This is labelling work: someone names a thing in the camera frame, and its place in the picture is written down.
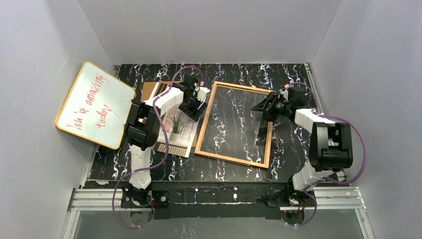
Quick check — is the brown cardboard backing board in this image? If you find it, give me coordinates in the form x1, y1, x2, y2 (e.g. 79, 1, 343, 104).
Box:
141, 81, 198, 148

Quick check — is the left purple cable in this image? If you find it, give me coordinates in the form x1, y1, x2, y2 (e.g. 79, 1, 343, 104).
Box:
111, 65, 205, 230

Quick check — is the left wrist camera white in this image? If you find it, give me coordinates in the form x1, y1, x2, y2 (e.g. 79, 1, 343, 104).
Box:
195, 83, 211, 103

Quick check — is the purple cable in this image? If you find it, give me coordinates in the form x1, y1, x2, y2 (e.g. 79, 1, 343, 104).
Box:
283, 82, 368, 228
111, 65, 205, 230

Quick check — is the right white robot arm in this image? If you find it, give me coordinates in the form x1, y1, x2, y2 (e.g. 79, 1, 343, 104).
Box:
252, 87, 353, 205

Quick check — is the aluminium rail base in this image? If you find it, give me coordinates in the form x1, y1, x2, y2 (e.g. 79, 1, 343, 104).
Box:
62, 186, 374, 239

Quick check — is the plant photo print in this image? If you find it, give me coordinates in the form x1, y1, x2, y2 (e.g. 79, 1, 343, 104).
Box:
150, 82, 198, 158

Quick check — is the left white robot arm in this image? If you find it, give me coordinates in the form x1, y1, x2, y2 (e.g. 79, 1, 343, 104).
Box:
124, 78, 211, 194

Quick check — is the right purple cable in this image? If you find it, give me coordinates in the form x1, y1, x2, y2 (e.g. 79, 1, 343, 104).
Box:
283, 82, 368, 228

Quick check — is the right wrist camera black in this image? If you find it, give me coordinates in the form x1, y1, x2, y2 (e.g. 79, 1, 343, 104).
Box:
285, 85, 307, 107

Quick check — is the wooden picture frame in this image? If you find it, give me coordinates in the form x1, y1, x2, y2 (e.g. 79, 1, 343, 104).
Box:
194, 81, 276, 170

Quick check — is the transparent plastic sheet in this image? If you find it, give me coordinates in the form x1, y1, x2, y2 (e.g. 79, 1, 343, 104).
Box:
202, 86, 272, 164

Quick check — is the whiteboard with red writing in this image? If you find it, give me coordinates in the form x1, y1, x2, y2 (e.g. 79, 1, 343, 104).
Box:
55, 61, 135, 149

